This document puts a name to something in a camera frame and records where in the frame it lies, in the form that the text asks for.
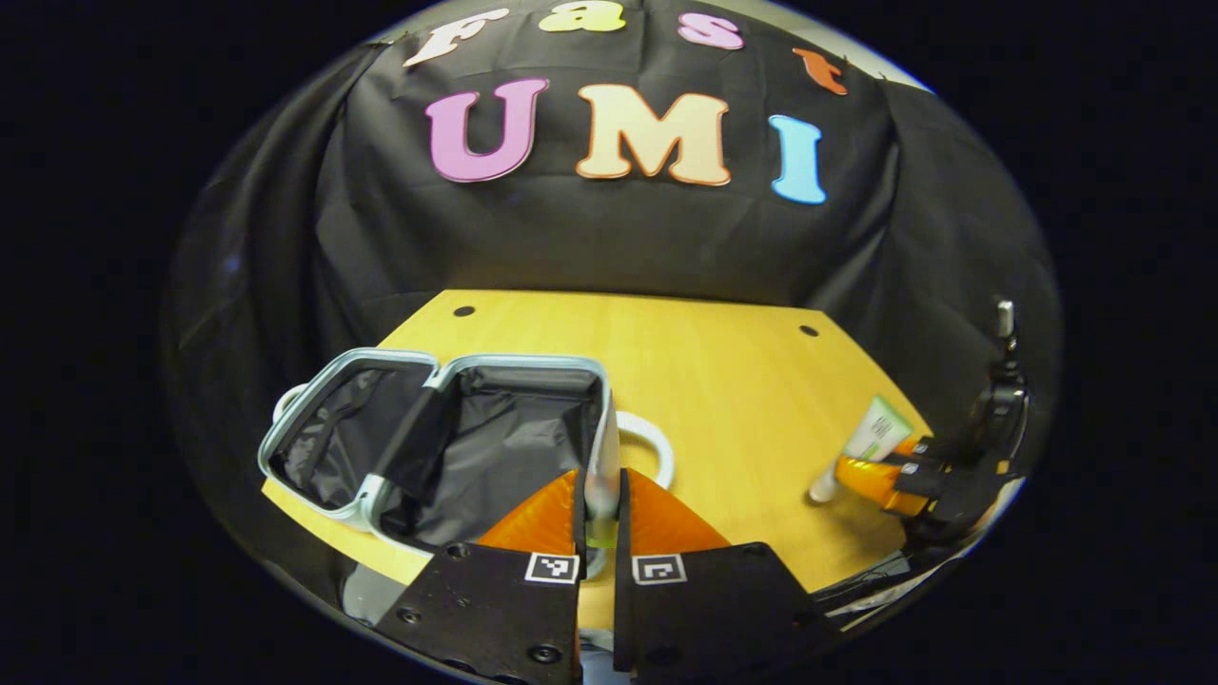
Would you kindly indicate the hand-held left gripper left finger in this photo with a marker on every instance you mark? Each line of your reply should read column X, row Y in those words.
column 495, row 609

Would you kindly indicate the black backdrop cloth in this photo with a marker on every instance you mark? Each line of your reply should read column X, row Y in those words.
column 571, row 247

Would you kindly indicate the white cloud-shaped suitcase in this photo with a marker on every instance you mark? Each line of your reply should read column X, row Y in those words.
column 504, row 428

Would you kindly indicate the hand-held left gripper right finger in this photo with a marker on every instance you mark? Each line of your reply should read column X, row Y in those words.
column 704, row 609

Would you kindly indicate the clear skin care bottle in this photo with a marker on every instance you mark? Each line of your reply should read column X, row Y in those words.
column 599, row 495

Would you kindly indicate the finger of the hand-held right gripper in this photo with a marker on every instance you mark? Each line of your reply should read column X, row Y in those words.
column 871, row 480
column 918, row 449

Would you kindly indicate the white green skin care tube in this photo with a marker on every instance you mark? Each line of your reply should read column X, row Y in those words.
column 875, row 433

